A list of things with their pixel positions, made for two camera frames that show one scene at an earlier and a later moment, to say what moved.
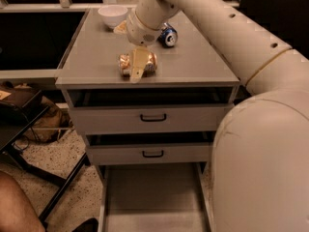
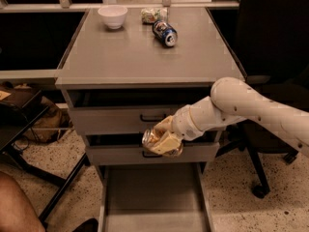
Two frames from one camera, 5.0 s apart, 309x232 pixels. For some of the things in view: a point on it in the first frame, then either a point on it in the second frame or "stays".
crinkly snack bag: (150, 68) -> (152, 135)
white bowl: (113, 14) stays
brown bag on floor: (46, 130) stays
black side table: (19, 109) stays
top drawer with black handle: (151, 119) stays
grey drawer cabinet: (149, 115) stays
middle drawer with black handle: (148, 153) stays
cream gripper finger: (121, 28) -> (165, 124)
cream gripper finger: (139, 57) -> (167, 143)
